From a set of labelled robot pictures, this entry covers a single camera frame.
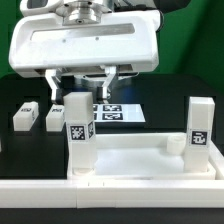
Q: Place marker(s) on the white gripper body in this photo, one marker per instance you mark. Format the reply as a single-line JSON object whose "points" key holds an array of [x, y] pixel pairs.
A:
{"points": [[125, 39]]}

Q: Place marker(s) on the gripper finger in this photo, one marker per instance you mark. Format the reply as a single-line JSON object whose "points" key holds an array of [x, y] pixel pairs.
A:
{"points": [[103, 91], [53, 78]]}

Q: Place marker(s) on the white desk tabletop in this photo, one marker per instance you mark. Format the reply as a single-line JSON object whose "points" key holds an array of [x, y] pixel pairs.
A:
{"points": [[142, 156]]}

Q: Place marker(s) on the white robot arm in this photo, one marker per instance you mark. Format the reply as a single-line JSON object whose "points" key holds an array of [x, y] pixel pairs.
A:
{"points": [[78, 12]]}

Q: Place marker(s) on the fiducial marker sheet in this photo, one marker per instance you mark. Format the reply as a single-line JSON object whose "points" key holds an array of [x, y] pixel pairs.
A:
{"points": [[118, 113]]}

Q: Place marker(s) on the white L-shaped wall fence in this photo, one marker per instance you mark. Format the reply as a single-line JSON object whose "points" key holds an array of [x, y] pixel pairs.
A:
{"points": [[112, 194]]}

